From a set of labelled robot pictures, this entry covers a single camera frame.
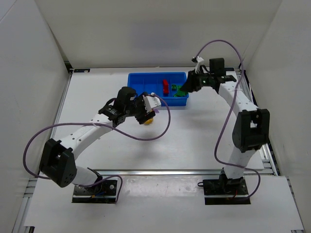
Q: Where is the small green bottom brick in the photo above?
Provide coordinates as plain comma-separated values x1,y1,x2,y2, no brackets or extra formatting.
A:
173,85,188,98

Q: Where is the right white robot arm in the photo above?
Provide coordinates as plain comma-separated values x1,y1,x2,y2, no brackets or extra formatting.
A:
180,56,270,186

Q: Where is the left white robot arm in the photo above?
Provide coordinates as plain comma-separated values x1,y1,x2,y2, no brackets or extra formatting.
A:
39,87,161,187

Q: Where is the yellow orange butterfly lego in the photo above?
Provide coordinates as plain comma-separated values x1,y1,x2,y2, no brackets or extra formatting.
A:
143,118,154,126

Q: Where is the blue divided plastic bin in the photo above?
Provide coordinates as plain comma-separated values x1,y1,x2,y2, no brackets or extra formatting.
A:
127,72,189,106

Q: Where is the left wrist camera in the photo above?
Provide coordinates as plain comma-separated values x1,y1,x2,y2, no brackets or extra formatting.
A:
143,94,161,113

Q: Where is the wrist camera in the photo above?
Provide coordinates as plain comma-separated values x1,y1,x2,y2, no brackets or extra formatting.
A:
143,94,161,113
191,56,204,73

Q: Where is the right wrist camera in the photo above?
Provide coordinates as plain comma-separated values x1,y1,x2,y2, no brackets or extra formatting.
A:
191,56,204,73

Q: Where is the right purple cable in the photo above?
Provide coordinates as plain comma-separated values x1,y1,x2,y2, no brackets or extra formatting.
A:
195,40,261,201

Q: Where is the purple cable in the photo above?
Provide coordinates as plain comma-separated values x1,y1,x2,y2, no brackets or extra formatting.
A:
23,93,171,204
195,40,261,201

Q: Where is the aluminium frame rail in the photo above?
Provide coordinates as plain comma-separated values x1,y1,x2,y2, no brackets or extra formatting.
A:
92,169,277,176

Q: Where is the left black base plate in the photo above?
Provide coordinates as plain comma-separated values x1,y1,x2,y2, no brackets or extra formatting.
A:
71,175,123,204

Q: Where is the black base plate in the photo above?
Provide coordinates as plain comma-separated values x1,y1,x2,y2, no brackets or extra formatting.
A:
197,179,251,205
71,175,123,204

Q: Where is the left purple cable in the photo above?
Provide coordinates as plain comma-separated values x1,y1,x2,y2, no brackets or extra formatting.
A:
23,93,171,204

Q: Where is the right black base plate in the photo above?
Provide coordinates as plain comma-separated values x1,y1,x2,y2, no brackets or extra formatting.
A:
197,179,251,205

